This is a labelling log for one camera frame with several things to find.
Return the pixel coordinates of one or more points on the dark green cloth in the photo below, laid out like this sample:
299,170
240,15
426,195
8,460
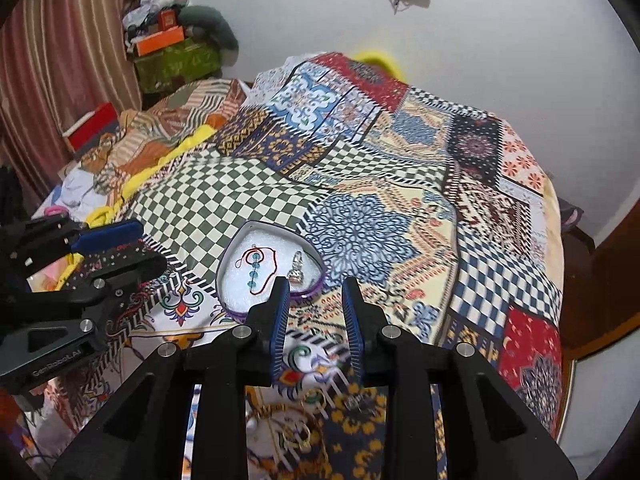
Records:
212,22

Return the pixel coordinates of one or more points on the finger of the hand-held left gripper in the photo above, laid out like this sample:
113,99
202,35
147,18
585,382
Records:
107,235
117,267

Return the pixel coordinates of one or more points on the gold jewelry piece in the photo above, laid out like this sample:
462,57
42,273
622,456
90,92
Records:
292,427

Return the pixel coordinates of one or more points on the orange box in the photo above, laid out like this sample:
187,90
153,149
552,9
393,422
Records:
159,41

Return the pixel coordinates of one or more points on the striped orange blanket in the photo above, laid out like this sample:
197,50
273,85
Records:
165,125

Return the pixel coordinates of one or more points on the yellow pillow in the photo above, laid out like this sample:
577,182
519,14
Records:
377,59

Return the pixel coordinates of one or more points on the red box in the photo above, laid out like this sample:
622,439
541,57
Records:
92,125

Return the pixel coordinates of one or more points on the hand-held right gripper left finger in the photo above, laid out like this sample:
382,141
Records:
279,320

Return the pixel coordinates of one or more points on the heart-shaped purple jewelry box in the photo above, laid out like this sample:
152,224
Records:
240,287

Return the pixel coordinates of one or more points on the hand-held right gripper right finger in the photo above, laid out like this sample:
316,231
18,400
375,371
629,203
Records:
353,327

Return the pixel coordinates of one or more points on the green patterned box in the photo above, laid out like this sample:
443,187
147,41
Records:
177,62

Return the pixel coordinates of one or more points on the patchwork printed bedsheet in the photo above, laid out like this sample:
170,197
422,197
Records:
400,200

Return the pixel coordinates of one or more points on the striped brown curtain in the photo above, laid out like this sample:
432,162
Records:
65,60

